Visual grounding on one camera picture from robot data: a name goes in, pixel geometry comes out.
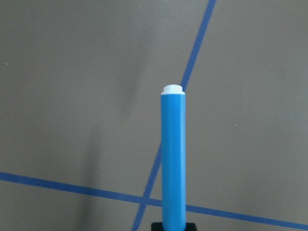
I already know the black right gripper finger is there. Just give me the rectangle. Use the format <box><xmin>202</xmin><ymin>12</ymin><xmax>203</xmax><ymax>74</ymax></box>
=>
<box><xmin>151</xmin><ymin>222</ymin><xmax>197</xmax><ymax>231</ymax></box>

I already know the blue highlighter marker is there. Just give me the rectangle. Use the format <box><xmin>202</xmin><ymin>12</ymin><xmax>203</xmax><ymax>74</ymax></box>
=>
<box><xmin>161</xmin><ymin>84</ymin><xmax>186</xmax><ymax>231</ymax></box>

